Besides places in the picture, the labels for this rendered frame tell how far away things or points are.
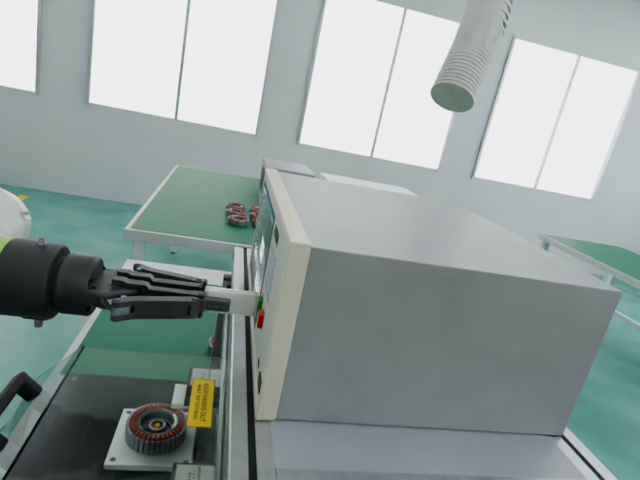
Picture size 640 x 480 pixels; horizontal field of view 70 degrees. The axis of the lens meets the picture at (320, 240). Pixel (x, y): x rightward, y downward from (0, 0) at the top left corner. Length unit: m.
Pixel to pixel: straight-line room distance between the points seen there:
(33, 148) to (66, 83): 0.76
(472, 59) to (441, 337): 1.37
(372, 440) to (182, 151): 4.92
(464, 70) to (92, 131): 4.35
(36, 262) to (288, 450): 0.35
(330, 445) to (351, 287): 0.17
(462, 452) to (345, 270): 0.25
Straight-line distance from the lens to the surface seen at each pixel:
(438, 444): 0.58
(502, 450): 0.62
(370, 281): 0.47
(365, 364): 0.52
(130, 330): 1.42
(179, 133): 5.31
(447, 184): 5.90
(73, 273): 0.61
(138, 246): 2.30
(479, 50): 1.82
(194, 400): 0.64
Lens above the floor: 1.45
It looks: 16 degrees down
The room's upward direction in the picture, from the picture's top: 12 degrees clockwise
